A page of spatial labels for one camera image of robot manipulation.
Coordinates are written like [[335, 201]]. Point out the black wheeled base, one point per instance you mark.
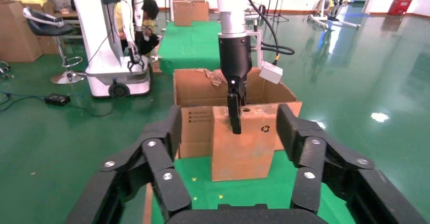
[[5, 70]]

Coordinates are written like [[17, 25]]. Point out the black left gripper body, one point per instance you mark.
[[235, 54]]

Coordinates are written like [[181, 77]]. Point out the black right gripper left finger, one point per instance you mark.
[[134, 182]]

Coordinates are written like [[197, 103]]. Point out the closed cardboard box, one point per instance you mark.
[[189, 12]]

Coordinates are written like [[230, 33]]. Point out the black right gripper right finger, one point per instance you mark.
[[336, 175]]

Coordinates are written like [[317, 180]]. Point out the big stacked cardboard box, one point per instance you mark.
[[16, 34]]

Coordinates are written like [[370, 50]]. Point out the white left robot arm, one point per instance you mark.
[[230, 7]]

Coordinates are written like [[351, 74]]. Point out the black power adapter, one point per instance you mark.
[[57, 99]]

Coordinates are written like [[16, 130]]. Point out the person in yellow shirt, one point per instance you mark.
[[150, 7]]

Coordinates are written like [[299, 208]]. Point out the small brown cardboard box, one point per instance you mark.
[[248, 148]]

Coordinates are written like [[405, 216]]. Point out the green cloth on neighbouring table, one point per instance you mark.
[[188, 48]]

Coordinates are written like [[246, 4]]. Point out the white wheeled robot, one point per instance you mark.
[[100, 48]]

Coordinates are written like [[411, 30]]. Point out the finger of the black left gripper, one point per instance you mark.
[[244, 95], [235, 115]]

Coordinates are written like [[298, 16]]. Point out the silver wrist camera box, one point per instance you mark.
[[270, 73]]

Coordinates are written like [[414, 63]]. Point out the white metal floor stand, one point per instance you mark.
[[317, 18]]

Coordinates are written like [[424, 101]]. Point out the black bar stool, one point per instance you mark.
[[50, 29]]

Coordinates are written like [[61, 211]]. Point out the cardboard box behind stool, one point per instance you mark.
[[47, 44]]

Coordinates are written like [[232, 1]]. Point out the red crate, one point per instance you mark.
[[399, 7]]

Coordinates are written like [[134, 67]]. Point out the large open cardboard carton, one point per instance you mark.
[[195, 91]]

